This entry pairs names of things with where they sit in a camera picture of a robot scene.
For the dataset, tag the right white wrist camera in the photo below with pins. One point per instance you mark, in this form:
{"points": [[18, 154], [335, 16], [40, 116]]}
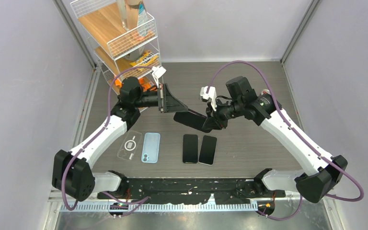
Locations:
{"points": [[208, 94]]}

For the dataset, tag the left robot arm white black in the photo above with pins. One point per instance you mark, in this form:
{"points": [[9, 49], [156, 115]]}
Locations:
{"points": [[72, 169]]}

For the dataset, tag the black phone case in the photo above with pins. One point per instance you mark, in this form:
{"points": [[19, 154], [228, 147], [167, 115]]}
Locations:
{"points": [[192, 119]]}

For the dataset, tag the red bull can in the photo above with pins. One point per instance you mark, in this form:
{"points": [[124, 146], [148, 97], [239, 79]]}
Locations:
{"points": [[265, 91]]}

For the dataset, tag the black phone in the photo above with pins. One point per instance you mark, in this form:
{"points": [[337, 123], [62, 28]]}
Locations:
{"points": [[208, 149]]}

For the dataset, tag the blue white bottle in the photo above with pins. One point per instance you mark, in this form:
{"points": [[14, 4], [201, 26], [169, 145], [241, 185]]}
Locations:
{"points": [[142, 20]]}

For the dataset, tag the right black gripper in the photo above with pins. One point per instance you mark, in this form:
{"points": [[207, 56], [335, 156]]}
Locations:
{"points": [[210, 122]]}

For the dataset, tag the clear bottle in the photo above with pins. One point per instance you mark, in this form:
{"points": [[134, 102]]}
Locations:
{"points": [[121, 4]]}

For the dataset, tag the white wire shelf rack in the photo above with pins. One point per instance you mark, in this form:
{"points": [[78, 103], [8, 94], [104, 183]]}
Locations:
{"points": [[113, 46]]}

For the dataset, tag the clear phone case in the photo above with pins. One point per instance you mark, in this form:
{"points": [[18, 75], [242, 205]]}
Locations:
{"points": [[129, 145]]}

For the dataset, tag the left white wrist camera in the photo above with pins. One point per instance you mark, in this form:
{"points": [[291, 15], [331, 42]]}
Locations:
{"points": [[157, 73]]}

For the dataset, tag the yellow snack bag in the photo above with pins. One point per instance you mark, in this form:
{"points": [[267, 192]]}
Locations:
{"points": [[148, 58]]}

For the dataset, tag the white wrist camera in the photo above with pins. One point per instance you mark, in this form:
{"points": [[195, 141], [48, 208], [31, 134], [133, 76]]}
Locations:
{"points": [[208, 94], [157, 73]]}

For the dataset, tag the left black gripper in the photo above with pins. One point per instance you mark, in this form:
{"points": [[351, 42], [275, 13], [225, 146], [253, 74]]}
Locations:
{"points": [[169, 103]]}

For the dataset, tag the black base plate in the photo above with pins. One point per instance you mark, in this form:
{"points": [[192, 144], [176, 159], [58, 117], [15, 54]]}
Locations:
{"points": [[192, 191]]}

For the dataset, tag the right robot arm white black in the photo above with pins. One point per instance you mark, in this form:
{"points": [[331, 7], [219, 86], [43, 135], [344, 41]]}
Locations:
{"points": [[316, 178]]}

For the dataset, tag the light blue phone case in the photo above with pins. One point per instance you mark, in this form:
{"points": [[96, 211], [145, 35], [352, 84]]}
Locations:
{"points": [[151, 146]]}

